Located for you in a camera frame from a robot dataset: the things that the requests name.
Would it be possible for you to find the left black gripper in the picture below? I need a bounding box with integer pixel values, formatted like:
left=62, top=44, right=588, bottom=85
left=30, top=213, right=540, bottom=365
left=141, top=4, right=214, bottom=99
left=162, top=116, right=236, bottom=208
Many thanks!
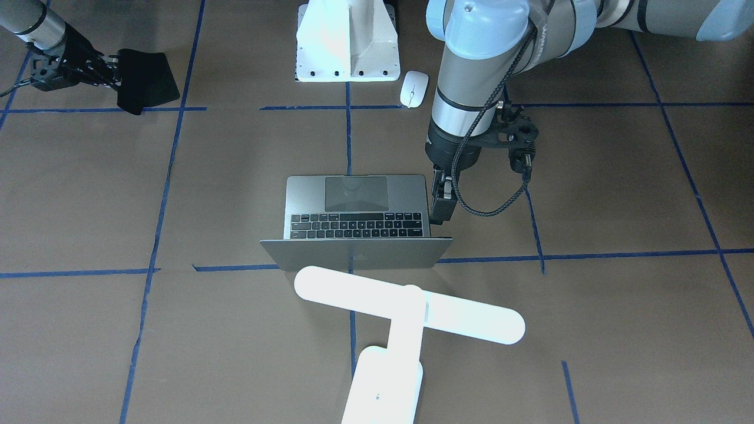
left=425, top=120, right=482, bottom=225

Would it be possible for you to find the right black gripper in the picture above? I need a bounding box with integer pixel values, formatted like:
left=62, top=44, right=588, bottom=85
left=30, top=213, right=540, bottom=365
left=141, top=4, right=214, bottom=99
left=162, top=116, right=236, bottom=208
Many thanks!
left=29, top=24, right=121, bottom=92

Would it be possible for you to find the black mouse pad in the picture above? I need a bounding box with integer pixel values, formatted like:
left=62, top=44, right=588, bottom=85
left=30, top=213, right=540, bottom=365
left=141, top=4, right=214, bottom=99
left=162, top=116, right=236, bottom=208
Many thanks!
left=117, top=48, right=180, bottom=115

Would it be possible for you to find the grey laptop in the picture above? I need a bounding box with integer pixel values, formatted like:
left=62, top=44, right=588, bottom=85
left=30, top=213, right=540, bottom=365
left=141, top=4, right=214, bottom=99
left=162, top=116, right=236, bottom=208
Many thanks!
left=260, top=174, right=454, bottom=271

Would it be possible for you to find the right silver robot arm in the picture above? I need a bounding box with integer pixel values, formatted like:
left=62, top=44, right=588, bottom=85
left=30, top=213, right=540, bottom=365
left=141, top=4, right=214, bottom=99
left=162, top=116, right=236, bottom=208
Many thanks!
left=1, top=1, right=120, bottom=97

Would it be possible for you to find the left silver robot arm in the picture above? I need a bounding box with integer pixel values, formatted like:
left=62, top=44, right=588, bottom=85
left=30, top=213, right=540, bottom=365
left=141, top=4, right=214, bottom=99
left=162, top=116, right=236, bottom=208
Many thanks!
left=425, top=1, right=753, bottom=225

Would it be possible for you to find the white computer mouse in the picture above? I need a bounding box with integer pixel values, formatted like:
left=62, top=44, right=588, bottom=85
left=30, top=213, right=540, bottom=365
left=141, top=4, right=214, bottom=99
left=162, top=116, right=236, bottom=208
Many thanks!
left=399, top=71, right=430, bottom=108

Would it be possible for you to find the white desk lamp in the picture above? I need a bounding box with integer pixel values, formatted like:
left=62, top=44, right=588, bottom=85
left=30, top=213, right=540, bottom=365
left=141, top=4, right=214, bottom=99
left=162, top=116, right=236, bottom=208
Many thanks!
left=294, top=266, right=526, bottom=423

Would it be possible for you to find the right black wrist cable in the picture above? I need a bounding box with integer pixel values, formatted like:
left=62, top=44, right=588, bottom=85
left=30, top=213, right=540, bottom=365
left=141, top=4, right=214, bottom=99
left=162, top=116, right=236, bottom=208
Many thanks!
left=0, top=77, right=37, bottom=100

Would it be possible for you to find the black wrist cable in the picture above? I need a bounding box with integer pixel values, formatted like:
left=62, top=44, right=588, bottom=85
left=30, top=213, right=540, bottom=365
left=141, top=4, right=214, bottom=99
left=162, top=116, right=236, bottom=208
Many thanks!
left=450, top=12, right=557, bottom=217
left=0, top=77, right=37, bottom=100

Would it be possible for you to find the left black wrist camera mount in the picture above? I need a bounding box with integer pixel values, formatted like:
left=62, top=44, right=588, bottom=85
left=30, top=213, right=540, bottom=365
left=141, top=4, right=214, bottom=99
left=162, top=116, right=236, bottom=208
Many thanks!
left=469, top=101, right=539, bottom=176

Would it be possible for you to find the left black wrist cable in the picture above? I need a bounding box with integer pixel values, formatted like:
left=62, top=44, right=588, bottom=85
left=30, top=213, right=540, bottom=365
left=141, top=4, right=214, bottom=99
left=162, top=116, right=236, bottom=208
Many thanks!
left=450, top=12, right=557, bottom=217

